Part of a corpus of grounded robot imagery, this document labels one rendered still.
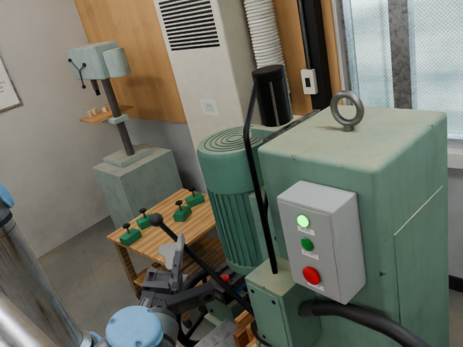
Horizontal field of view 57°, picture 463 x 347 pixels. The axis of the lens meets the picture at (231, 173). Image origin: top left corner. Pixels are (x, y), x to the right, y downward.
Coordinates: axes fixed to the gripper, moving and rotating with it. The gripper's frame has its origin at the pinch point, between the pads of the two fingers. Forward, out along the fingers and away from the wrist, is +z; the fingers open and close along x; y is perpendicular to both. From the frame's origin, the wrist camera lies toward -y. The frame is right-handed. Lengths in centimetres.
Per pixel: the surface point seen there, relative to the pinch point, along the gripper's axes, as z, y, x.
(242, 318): -5.2, -15.3, 18.9
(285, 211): -24, -21, -39
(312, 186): -21, -25, -42
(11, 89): 211, 181, 75
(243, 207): -4.3, -14.2, -20.7
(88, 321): 76, 87, 166
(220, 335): -5.9, -9.2, 27.2
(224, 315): 0.8, -9.7, 27.8
